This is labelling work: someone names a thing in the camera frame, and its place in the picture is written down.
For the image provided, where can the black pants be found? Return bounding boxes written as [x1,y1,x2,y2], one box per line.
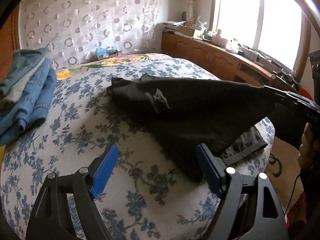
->
[107,74,275,182]

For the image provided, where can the wooden side cabinet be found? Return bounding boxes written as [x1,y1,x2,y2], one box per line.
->
[161,32,297,92]

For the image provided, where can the pink bottle on cabinet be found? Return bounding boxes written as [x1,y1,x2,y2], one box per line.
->
[212,29,223,47]

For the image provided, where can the blue floral bed sheet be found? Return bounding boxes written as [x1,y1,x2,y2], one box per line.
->
[0,57,276,240]

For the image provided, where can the folded blue jeans stack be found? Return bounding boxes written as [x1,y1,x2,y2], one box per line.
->
[1,47,56,146]

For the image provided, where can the cardboard box on cabinet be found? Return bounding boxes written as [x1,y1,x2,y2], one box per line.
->
[177,25,203,37]

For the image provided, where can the colourful floral blanket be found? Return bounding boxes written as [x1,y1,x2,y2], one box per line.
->
[55,52,173,81]

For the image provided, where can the blue tissue box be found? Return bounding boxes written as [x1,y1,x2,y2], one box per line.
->
[95,47,118,60]

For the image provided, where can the white circle-patterned curtain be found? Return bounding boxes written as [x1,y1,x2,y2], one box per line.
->
[18,0,161,69]

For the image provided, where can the window with brown frame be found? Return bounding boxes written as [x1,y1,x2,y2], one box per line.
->
[209,0,311,81]

